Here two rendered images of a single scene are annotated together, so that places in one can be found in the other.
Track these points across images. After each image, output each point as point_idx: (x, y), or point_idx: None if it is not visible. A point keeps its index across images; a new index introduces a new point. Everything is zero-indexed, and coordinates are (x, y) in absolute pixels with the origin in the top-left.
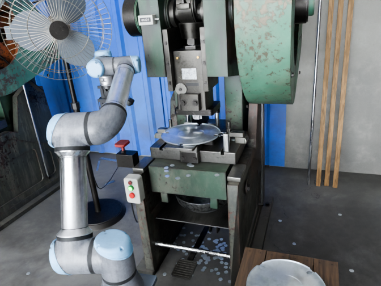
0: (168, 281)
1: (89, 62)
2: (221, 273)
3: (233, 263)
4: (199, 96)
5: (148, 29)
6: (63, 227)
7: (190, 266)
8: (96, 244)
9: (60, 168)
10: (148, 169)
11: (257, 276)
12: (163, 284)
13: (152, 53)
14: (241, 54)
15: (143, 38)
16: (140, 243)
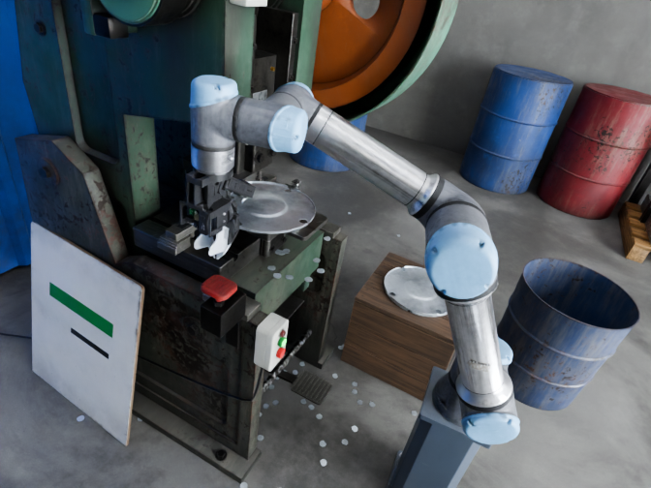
0: (277, 434)
1: (300, 116)
2: (285, 368)
3: (325, 333)
4: None
5: (235, 14)
6: (502, 381)
7: (310, 378)
8: (506, 357)
9: (487, 314)
10: None
11: (405, 301)
12: (281, 442)
13: (235, 71)
14: (418, 63)
15: (227, 36)
16: (159, 469)
